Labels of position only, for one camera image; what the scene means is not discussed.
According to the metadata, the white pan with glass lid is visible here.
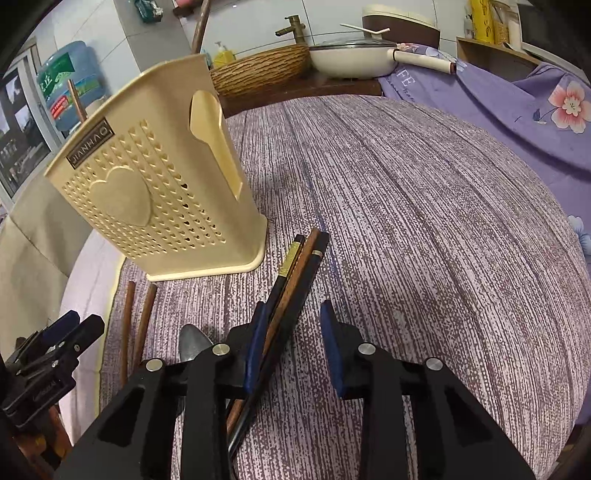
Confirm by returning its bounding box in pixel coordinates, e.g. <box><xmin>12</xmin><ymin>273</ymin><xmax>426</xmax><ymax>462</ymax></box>
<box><xmin>308</xmin><ymin>41</ymin><xmax>458</xmax><ymax>78</ymax></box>

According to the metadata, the clear noodle packet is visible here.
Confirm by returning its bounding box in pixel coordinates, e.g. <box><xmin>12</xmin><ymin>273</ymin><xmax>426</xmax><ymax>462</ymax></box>
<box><xmin>490</xmin><ymin>0</ymin><xmax>511</xmax><ymax>44</ymax></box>

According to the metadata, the blue water bottle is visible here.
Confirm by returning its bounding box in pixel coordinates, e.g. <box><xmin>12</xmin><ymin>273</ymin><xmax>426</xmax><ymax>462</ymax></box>
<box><xmin>36</xmin><ymin>41</ymin><xmax>95</xmax><ymax>134</ymax></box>

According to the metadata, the black chopstick with gold band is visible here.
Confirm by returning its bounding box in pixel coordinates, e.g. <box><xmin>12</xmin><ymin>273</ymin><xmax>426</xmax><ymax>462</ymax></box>
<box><xmin>267</xmin><ymin>234</ymin><xmax>306</xmax><ymax>311</ymax></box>

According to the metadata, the white and brown rice cooker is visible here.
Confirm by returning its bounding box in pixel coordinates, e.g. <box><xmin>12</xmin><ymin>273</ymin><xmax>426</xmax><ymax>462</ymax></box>
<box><xmin>361</xmin><ymin>4</ymin><xmax>439</xmax><ymax>49</ymax></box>

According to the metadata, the white ladle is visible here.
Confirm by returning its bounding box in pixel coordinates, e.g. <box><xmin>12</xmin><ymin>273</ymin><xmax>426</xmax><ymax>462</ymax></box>
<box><xmin>341</xmin><ymin>23</ymin><xmax>391</xmax><ymax>37</ymax></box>

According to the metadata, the green packet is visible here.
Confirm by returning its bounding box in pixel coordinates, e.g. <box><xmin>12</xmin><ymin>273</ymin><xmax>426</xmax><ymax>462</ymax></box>
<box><xmin>134</xmin><ymin>0</ymin><xmax>160</xmax><ymax>23</ymax></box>

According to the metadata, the cream plastic utensil holder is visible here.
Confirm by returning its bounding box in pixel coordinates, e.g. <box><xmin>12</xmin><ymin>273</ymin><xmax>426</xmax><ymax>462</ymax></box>
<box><xmin>44</xmin><ymin>53</ymin><xmax>269</xmax><ymax>282</ymax></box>

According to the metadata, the brass faucet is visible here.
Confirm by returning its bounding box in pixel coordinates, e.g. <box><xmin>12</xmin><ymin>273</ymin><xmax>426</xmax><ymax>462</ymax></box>
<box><xmin>276</xmin><ymin>15</ymin><xmax>306</xmax><ymax>45</ymax></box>

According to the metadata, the brown wooden chopstick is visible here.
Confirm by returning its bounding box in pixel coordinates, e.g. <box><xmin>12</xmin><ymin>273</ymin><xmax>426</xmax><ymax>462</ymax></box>
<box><xmin>131</xmin><ymin>284</ymin><xmax>158</xmax><ymax>365</ymax></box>
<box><xmin>226</xmin><ymin>228</ymin><xmax>321</xmax><ymax>437</ymax></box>
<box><xmin>67</xmin><ymin>79</ymin><xmax>88</xmax><ymax>124</ymax></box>
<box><xmin>119</xmin><ymin>281</ymin><xmax>136</xmax><ymax>388</ymax></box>

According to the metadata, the bundle of dark chopsticks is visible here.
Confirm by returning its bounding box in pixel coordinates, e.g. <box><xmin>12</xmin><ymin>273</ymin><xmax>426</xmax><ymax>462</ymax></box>
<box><xmin>228</xmin><ymin>232</ymin><xmax>331</xmax><ymax>455</ymax></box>

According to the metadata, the metal spoon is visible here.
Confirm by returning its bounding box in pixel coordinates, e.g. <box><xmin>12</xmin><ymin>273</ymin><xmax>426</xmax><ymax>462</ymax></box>
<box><xmin>178</xmin><ymin>323</ymin><xmax>215</xmax><ymax>365</ymax></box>

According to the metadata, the wooden framed mirror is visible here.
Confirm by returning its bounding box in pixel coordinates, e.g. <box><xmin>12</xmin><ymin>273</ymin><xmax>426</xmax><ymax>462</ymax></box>
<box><xmin>173</xmin><ymin>0</ymin><xmax>213</xmax><ymax>55</ymax></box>

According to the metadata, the wooden box shelf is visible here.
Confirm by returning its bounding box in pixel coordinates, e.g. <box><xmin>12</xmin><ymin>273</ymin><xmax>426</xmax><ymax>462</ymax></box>
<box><xmin>456</xmin><ymin>37</ymin><xmax>541</xmax><ymax>75</ymax></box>

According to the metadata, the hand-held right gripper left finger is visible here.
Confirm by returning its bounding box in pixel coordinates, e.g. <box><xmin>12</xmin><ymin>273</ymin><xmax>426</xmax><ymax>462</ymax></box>
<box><xmin>54</xmin><ymin>302</ymin><xmax>273</xmax><ymax>480</ymax></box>

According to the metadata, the tall yellow packet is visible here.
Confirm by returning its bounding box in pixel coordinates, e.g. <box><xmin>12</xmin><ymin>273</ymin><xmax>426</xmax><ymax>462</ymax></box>
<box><xmin>468</xmin><ymin>0</ymin><xmax>492</xmax><ymax>42</ymax></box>

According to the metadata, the yellow soap bottle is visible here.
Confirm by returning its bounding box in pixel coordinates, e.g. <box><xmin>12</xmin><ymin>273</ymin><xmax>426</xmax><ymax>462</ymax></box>
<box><xmin>212</xmin><ymin>41</ymin><xmax>237</xmax><ymax>68</ymax></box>

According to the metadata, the woven brown basin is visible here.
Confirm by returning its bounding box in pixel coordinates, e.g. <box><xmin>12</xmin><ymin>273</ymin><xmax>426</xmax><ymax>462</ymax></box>
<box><xmin>210</xmin><ymin>44</ymin><xmax>311</xmax><ymax>97</ymax></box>

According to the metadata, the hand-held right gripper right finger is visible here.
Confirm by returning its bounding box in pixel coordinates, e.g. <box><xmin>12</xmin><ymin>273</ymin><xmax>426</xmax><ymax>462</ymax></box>
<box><xmin>320</xmin><ymin>300</ymin><xmax>539</xmax><ymax>480</ymax></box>

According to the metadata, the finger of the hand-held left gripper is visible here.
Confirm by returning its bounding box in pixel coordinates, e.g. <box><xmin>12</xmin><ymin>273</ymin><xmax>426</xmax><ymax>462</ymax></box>
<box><xmin>14</xmin><ymin>310</ymin><xmax>80</xmax><ymax>365</ymax></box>
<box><xmin>28</xmin><ymin>315</ymin><xmax>106</xmax><ymax>376</ymax></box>

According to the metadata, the beige cloth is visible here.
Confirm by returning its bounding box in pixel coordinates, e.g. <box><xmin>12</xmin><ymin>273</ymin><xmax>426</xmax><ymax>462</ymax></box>
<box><xmin>0</xmin><ymin>185</ymin><xmax>93</xmax><ymax>365</ymax></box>

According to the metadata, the white microwave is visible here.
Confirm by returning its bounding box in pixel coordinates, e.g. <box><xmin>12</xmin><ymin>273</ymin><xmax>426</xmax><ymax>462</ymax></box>
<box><xmin>508</xmin><ymin>0</ymin><xmax>564</xmax><ymax>51</ymax></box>

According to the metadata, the purple floral cloth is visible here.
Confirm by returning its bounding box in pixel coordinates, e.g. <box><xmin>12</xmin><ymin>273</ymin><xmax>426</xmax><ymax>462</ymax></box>
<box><xmin>379</xmin><ymin>41</ymin><xmax>591</xmax><ymax>259</ymax></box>

